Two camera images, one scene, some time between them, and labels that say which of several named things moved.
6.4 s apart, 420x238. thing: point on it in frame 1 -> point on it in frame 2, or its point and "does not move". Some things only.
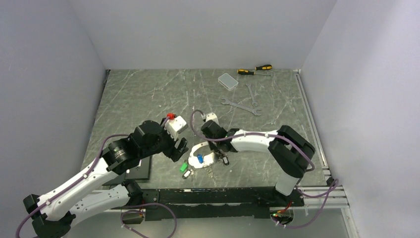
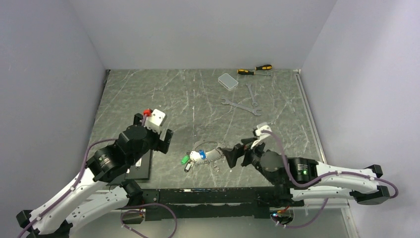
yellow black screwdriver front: (243, 71) does not move
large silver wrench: (228, 102) does not move
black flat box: (142, 171) does not move
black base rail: (168, 204) does not move
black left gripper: (172, 152) -> (160, 145)
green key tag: (183, 167) -> (184, 159)
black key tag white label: (186, 174) -> (187, 166)
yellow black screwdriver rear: (265, 67) does not move
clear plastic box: (228, 81) does not move
